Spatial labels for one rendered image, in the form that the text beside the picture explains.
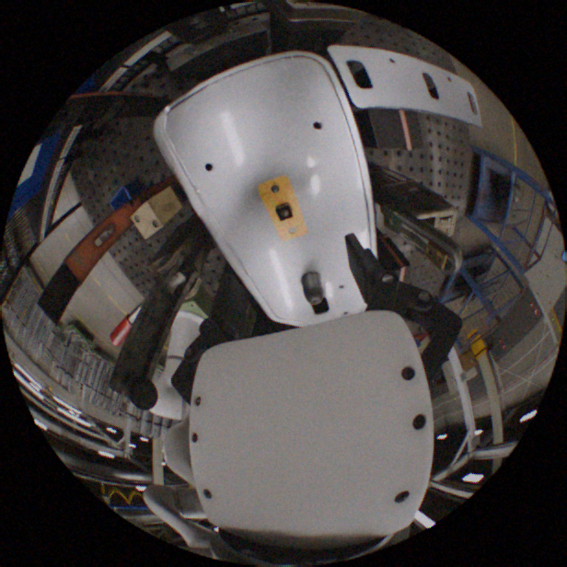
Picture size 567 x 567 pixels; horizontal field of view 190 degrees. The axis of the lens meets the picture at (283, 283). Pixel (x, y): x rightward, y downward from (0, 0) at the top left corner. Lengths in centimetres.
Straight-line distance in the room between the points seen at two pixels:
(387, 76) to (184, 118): 24
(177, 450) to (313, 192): 62
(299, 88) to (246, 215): 17
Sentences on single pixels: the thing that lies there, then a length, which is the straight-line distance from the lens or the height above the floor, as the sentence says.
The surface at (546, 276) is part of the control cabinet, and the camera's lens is 811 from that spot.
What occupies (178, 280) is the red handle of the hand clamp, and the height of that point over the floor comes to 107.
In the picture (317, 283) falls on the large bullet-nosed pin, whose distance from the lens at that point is 27.
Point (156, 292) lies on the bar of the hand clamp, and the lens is 20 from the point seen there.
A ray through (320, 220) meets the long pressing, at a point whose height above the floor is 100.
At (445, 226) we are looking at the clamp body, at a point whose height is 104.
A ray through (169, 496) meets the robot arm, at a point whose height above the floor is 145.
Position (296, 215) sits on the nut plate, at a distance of 23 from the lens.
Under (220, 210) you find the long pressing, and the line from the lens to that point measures 24.
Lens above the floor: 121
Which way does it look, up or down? 46 degrees down
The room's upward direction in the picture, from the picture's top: 177 degrees clockwise
